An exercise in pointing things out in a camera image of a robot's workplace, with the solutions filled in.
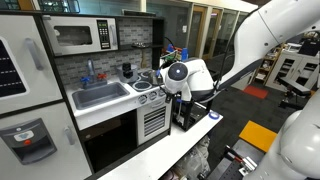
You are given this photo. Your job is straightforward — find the grey lidded toy pot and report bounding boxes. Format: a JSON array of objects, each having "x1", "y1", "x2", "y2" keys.
[{"x1": 115, "y1": 62, "x2": 139, "y2": 84}]

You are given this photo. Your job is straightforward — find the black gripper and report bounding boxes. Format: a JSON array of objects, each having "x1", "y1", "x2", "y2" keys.
[{"x1": 161, "y1": 84, "x2": 174, "y2": 104}]

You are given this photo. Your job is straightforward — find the grey toy water dispenser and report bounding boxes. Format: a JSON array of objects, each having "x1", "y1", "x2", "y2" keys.
[{"x1": 0, "y1": 118, "x2": 58, "y2": 167}]

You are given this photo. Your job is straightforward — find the clear plastic wrapped bundle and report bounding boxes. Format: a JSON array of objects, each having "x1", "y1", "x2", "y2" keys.
[{"x1": 173, "y1": 134, "x2": 212, "y2": 180}]

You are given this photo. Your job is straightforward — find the blue and green gadget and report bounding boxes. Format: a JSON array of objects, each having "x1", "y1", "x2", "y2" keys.
[{"x1": 165, "y1": 43, "x2": 190, "y2": 64}]

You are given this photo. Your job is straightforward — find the wooden framed glass door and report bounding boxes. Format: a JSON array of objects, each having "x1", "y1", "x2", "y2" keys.
[
  {"x1": 187, "y1": 4, "x2": 208, "y2": 63},
  {"x1": 203, "y1": 8, "x2": 224, "y2": 60}
]

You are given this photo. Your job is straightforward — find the white cabinet with glass doors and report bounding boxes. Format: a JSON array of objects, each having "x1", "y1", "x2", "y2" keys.
[{"x1": 265, "y1": 49, "x2": 320, "y2": 93}]

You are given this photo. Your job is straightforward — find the short grey fridge handle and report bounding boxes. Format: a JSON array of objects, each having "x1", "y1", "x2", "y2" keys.
[{"x1": 63, "y1": 127, "x2": 76, "y2": 147}]

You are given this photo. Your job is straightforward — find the round stove burner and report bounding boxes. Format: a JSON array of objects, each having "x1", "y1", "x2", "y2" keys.
[
  {"x1": 132, "y1": 80, "x2": 153, "y2": 93},
  {"x1": 138, "y1": 69, "x2": 151, "y2": 81}
]

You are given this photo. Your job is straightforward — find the black wire cart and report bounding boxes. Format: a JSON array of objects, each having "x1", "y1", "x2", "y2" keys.
[{"x1": 171, "y1": 98, "x2": 214, "y2": 133}]

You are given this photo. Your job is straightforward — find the long grey fridge handle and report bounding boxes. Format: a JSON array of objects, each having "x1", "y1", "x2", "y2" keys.
[{"x1": 23, "y1": 38, "x2": 44, "y2": 72}]

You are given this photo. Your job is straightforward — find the wooden toy spatula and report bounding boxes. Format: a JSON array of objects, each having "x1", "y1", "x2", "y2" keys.
[{"x1": 141, "y1": 48, "x2": 148, "y2": 70}]

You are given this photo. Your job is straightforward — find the small metal dish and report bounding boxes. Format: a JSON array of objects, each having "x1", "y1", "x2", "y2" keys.
[{"x1": 130, "y1": 41, "x2": 151, "y2": 49}]

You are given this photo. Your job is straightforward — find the shiny steel pot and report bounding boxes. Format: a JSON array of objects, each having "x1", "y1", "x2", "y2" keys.
[{"x1": 146, "y1": 70, "x2": 164, "y2": 86}]

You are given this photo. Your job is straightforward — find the red floor mat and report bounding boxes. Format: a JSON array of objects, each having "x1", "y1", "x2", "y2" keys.
[{"x1": 242, "y1": 84, "x2": 269, "y2": 100}]

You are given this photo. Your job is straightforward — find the white toy oven door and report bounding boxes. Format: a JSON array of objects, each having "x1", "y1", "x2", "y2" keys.
[{"x1": 135, "y1": 98, "x2": 173, "y2": 146}]

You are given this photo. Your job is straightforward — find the grey oven door handle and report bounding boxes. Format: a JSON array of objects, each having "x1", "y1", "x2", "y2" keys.
[{"x1": 148, "y1": 101, "x2": 165, "y2": 110}]

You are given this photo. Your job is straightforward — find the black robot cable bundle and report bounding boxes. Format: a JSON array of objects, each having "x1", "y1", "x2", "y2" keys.
[{"x1": 213, "y1": 8, "x2": 263, "y2": 93}]

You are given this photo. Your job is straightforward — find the grey toy sink basin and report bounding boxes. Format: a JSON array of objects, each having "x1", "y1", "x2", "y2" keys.
[{"x1": 70, "y1": 82, "x2": 130, "y2": 111}]

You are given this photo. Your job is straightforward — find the white and black toy kitchen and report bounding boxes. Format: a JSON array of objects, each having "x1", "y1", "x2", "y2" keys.
[{"x1": 0, "y1": 9, "x2": 174, "y2": 180}]

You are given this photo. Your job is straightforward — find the grey toy faucet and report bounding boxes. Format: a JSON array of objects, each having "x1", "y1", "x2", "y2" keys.
[{"x1": 79, "y1": 59, "x2": 108, "y2": 90}]

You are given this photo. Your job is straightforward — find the wooden bookshelf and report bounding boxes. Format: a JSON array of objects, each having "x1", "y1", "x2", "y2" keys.
[{"x1": 254, "y1": 44, "x2": 285, "y2": 84}]

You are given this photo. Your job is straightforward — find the plain white pedestal cabinet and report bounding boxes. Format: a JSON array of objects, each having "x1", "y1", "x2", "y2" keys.
[{"x1": 230, "y1": 71, "x2": 255, "y2": 91}]

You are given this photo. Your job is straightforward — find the white toy microwave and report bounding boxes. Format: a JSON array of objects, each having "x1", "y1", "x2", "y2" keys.
[{"x1": 41, "y1": 16, "x2": 119, "y2": 57}]

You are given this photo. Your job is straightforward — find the black bag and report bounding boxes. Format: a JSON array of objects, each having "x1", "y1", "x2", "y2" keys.
[{"x1": 298, "y1": 38, "x2": 320, "y2": 57}]

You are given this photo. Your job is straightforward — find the yellow floor mat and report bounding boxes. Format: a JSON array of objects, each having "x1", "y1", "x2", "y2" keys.
[{"x1": 238, "y1": 119, "x2": 278, "y2": 153}]

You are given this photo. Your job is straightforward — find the black padded bench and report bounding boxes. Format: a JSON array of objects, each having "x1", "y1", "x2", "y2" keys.
[{"x1": 277, "y1": 76, "x2": 313, "y2": 111}]

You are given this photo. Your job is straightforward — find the blue tape roll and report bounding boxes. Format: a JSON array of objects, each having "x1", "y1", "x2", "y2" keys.
[{"x1": 208, "y1": 111, "x2": 221, "y2": 120}]

